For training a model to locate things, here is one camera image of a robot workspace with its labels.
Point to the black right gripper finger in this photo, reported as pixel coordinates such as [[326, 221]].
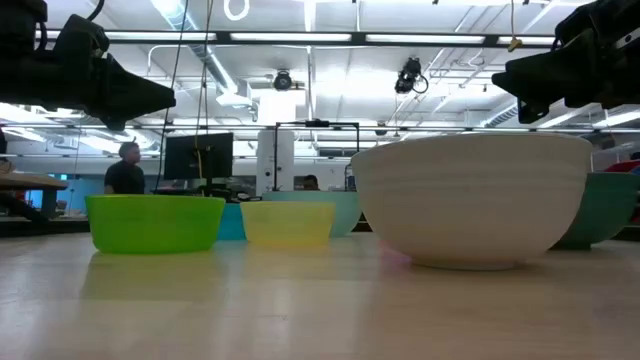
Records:
[[535, 75], [529, 112]]

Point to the person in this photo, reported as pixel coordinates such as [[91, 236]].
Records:
[[125, 175], [310, 183]]

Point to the black computer monitor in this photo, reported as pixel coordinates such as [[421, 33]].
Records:
[[197, 156]]

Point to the wooden side table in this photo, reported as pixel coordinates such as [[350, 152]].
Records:
[[30, 181]]

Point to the large white ceramic bowl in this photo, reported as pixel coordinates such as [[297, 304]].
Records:
[[470, 200]]

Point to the light green plastic bowl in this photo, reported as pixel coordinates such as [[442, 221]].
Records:
[[150, 225]]

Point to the red bowl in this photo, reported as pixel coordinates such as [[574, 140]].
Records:
[[622, 166]]

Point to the dark teal bowl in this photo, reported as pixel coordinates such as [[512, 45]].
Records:
[[605, 210]]

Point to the cyan plastic bowl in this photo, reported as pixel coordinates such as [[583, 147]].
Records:
[[232, 222]]

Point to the white pillar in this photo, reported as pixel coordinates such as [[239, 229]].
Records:
[[284, 160]]

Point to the long ceiling light bar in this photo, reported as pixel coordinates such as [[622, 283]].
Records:
[[290, 37]]

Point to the yellow translucent plastic bowl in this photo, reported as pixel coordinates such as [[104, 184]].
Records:
[[287, 225]]

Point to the light teal bowl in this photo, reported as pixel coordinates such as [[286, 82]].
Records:
[[345, 210]]

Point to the black ceiling camera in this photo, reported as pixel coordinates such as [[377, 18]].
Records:
[[282, 81], [407, 77]]

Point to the black metal frame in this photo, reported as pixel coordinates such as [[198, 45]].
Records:
[[316, 123]]

